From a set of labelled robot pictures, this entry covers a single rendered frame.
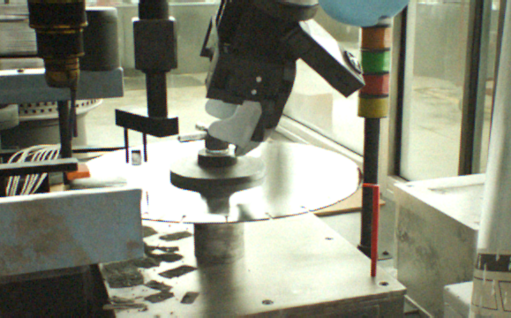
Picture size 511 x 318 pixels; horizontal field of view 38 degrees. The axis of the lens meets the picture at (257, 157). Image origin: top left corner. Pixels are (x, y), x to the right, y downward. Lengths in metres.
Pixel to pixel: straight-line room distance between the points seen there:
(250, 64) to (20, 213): 0.24
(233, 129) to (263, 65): 0.10
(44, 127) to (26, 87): 0.49
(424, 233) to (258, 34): 0.36
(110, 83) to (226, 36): 0.33
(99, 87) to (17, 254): 0.41
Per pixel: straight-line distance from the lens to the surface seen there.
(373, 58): 1.04
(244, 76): 0.72
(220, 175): 0.81
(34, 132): 1.48
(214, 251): 0.86
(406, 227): 0.98
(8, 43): 1.42
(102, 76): 1.01
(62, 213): 0.64
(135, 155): 0.83
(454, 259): 0.89
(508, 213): 0.24
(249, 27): 0.70
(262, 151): 0.94
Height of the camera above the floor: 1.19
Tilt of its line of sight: 15 degrees down
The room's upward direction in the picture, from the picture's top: straight up
